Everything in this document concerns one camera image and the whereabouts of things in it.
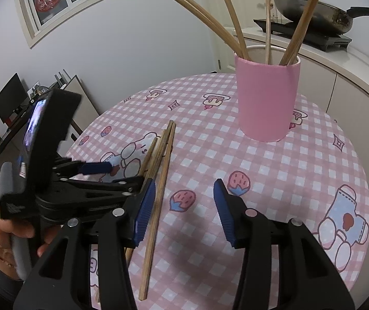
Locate dark desk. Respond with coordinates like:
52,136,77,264
0,116,43,172

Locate metal rods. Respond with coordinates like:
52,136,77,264
55,69,72,88

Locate black induction cooker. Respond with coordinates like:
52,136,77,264
253,18,353,52

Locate single wooden chopstick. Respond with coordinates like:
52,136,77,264
124,120,174,261
138,137,158,176
95,129,169,302
138,120,176,300

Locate black monitor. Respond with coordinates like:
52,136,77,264
0,73,30,126

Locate steel wok with black handle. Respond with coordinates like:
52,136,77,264
253,0,369,34

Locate person's left hand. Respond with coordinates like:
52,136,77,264
0,207,61,267

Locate bunch of wooden chopsticks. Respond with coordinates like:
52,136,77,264
155,0,328,67

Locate small photo frame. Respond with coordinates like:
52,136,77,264
28,81,49,99

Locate white wooden board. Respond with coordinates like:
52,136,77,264
60,75,99,143

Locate pink checked tablecloth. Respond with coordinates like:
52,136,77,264
65,73,369,310

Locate thin gold bracelet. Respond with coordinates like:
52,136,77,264
0,244,17,268

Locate pink cup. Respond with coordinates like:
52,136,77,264
234,46,302,143

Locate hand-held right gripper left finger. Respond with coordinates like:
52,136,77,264
13,179,157,310

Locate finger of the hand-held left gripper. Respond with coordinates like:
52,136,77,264
53,159,121,181
60,174,146,201

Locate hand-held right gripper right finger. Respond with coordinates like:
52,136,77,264
213,179,356,310

